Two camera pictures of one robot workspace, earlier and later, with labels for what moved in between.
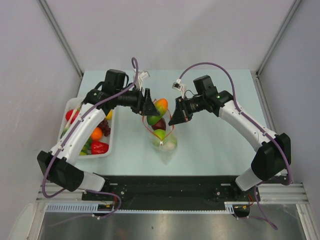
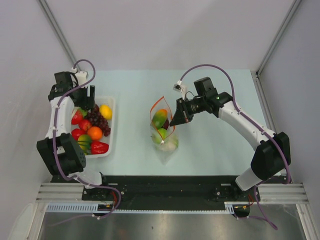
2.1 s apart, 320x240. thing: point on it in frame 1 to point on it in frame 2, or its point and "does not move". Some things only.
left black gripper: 144,105 to 88,101
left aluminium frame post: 61,36 does not move
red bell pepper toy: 98,147 does not move
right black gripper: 181,114 does not move
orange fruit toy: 97,134 does not move
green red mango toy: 162,105 to 159,118
